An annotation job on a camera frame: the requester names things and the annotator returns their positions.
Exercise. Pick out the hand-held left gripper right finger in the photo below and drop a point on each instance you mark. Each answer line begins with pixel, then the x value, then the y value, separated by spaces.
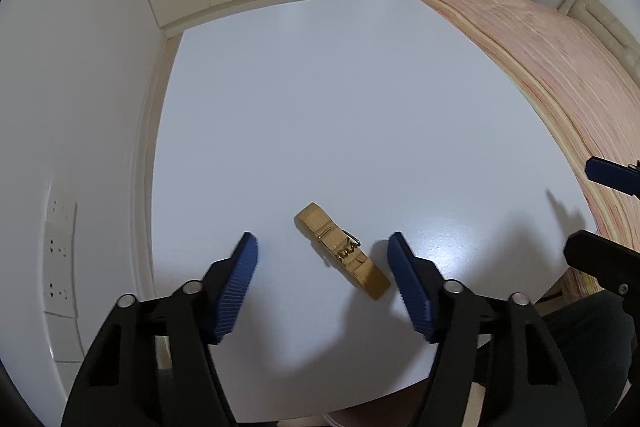
pixel 412 287

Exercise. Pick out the person's dark trousers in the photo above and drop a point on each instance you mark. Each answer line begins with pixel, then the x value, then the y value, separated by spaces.
pixel 590 347

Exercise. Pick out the wooden clothespin half with spring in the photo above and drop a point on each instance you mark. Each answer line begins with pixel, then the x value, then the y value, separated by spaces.
pixel 315 219

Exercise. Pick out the white wall socket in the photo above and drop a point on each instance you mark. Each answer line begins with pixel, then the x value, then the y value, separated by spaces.
pixel 62 209
pixel 60 296
pixel 60 249

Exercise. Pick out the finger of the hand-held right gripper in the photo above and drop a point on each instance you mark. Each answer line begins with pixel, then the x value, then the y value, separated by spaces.
pixel 612 174
pixel 600 254

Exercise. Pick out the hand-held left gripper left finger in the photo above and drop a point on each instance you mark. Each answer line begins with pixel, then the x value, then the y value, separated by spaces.
pixel 235 287

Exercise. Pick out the beige padded headboard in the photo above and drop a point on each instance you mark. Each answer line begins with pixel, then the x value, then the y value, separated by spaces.
pixel 605 22

